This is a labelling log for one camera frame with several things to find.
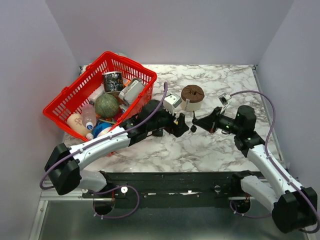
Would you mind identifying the red plastic basket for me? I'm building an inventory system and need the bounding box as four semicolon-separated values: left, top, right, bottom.
43;51;157;142

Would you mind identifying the dark printed can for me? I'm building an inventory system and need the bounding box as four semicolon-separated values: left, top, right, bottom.
102;71;124;93

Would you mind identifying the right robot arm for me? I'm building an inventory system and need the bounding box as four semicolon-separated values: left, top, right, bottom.
191;105;320;233

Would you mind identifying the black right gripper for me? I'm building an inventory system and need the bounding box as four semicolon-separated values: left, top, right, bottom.
194;106;242;135

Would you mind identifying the black headed key bunch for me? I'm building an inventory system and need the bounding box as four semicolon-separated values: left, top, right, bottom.
190;111;197;133

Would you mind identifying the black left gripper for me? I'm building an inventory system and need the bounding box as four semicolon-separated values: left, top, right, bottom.
146;104;189;138

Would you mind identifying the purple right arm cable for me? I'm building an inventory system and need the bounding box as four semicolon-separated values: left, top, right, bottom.
228;90;320;232

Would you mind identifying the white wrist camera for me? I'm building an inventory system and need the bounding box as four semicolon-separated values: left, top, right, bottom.
163;93;182;116
218;93;232;114

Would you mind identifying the black Kaijing padlock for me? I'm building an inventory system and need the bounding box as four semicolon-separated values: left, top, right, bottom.
151;129;164;137

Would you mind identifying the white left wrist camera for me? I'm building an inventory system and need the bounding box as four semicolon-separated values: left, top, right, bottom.
163;93;182;116

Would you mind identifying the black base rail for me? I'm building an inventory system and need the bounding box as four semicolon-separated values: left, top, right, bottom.
82;170;254;213

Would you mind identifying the green glitter ball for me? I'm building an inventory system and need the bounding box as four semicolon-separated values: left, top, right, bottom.
94;93;120;118

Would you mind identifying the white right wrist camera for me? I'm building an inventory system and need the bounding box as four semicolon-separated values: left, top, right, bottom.
218;93;232;114

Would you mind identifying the clear plastic bottle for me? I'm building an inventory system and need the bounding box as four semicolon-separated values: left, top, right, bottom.
81;104;97;131

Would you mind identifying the brown wrapped paper roll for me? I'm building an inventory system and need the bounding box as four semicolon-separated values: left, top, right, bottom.
180;84;205;112

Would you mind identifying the white small box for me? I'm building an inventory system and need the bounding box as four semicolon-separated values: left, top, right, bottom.
88;84;105;102

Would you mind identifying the silver grey can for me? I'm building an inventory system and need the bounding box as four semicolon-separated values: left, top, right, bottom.
118;78;145;106

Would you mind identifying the blue white bottle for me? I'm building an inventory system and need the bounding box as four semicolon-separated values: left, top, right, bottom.
85;123;112;140

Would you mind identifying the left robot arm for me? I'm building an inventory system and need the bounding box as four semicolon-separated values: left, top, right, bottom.
44;99;189;198

